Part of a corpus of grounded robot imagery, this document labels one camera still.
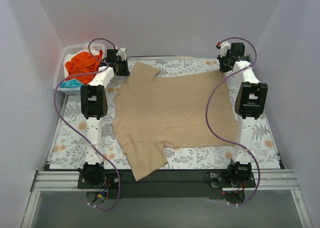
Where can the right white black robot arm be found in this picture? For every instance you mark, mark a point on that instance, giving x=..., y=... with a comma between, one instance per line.
x=248, y=106

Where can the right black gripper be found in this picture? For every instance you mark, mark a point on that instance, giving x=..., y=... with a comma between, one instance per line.
x=225, y=65

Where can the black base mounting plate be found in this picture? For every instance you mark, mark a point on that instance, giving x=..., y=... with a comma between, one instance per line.
x=164, y=183

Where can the white plastic laundry basket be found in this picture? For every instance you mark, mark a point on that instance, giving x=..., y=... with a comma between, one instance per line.
x=61, y=71

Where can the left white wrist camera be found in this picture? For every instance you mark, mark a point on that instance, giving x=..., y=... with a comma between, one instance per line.
x=121, y=52

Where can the beige t shirt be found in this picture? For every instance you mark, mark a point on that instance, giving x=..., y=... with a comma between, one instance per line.
x=152, y=113

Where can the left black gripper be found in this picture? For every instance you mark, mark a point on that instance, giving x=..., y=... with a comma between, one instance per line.
x=121, y=68

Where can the aluminium frame rail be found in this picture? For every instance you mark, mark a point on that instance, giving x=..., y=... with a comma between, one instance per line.
x=167, y=199

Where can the white t shirt in basket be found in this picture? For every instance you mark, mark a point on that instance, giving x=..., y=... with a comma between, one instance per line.
x=90, y=49

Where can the orange t shirt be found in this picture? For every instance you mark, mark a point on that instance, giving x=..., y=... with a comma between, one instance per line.
x=82, y=63

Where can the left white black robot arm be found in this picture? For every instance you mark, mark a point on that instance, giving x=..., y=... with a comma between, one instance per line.
x=94, y=107

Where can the floral patterned table mat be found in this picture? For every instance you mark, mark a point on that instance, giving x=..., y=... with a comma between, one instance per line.
x=70, y=149

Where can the teal t shirt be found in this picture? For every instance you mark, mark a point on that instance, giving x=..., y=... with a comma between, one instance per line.
x=72, y=83

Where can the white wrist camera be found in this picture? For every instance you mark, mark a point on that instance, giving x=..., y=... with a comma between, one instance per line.
x=121, y=52
x=223, y=47

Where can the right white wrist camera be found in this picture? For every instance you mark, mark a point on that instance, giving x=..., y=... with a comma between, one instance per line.
x=223, y=47

